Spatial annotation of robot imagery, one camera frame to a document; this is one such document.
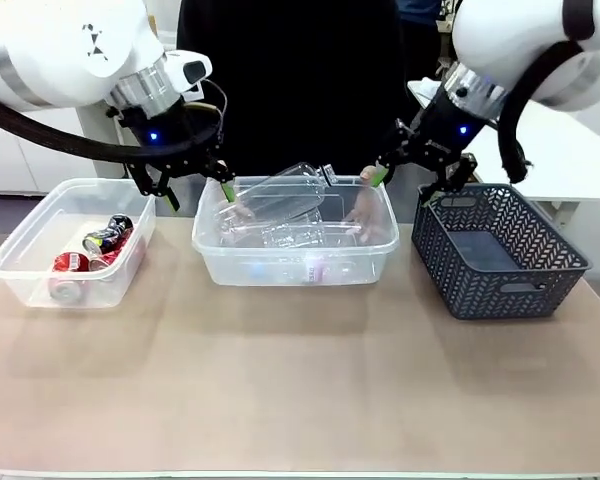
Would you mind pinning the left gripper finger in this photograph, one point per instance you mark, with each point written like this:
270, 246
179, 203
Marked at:
157, 187
220, 172

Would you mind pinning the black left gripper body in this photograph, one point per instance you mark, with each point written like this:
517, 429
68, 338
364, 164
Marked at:
175, 145

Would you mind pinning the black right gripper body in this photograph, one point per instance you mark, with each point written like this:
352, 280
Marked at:
445, 135

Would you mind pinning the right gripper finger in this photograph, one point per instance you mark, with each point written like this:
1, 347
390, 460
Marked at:
455, 177
397, 150

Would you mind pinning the crushed black drink can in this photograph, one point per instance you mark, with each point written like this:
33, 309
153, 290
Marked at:
109, 232

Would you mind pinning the large clear plastic bottle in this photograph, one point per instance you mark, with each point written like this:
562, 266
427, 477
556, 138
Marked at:
285, 192

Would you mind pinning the crushed red silver can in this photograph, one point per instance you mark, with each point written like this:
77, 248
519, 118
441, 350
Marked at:
107, 257

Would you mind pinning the crushed clear plastic bottle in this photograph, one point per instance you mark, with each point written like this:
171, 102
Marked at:
280, 235

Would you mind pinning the dark grey woven plastic basket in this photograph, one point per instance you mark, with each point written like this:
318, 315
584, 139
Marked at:
480, 280

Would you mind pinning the crushed red drink can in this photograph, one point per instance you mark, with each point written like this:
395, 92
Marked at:
71, 262

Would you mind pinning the large clear plastic container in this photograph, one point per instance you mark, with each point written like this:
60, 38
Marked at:
290, 265

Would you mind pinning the silver drink can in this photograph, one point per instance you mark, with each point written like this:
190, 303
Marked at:
67, 291

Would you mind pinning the clear bottle with pink label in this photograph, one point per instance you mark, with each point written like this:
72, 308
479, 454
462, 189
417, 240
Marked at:
317, 270

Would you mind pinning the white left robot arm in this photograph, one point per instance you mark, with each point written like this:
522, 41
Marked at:
55, 50

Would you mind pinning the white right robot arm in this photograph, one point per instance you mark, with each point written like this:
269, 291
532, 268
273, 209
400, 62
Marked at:
530, 45

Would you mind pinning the person's right hand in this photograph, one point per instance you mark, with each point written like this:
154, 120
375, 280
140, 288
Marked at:
240, 212

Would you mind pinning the person's left hand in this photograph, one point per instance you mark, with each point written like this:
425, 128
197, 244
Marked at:
367, 210

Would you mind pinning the person's black torso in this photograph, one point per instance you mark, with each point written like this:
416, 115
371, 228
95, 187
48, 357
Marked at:
290, 85

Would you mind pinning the white desk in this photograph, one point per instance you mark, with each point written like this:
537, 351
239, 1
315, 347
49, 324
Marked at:
565, 150

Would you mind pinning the bystander in blue top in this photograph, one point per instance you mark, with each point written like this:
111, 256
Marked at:
419, 10

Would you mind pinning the white cabinet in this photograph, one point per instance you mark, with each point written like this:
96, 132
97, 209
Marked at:
30, 160

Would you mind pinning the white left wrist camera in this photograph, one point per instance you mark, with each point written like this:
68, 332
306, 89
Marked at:
190, 70

